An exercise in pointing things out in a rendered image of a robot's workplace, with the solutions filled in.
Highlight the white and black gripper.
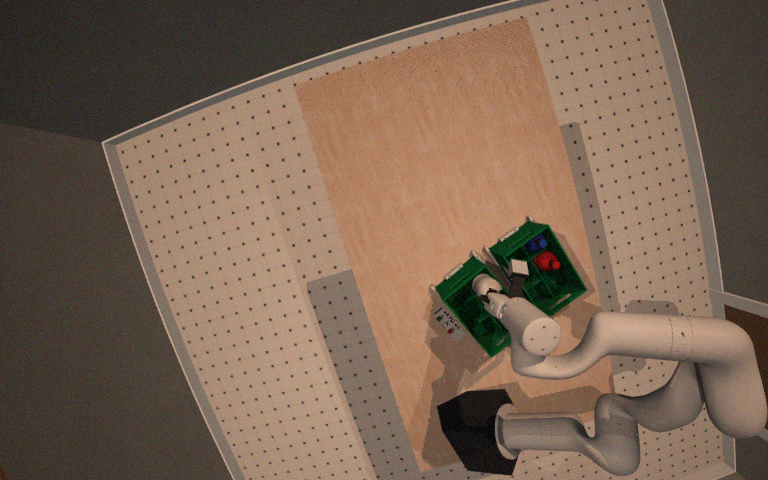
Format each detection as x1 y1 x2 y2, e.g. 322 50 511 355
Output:
479 288 510 319

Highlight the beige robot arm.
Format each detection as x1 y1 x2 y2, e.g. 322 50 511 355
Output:
495 259 768 476

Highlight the white paper pick list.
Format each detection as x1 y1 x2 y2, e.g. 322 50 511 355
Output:
432 305 467 342

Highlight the green crate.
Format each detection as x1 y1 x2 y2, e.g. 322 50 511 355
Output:
489 221 582 312
435 256 509 348

